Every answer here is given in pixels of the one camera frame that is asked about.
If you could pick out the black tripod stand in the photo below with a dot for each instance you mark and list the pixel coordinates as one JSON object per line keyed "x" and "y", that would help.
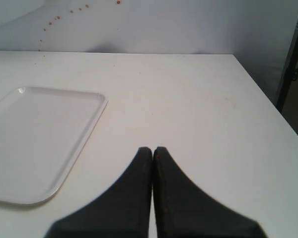
{"x": 289, "y": 74}

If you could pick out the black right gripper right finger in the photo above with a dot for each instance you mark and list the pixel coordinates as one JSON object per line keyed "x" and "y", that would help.
{"x": 183, "y": 210}

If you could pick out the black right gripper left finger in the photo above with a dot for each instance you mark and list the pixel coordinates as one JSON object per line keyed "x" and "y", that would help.
{"x": 122, "y": 211}

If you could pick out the white rectangular plastic tray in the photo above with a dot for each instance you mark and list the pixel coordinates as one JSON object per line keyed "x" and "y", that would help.
{"x": 42, "y": 132}

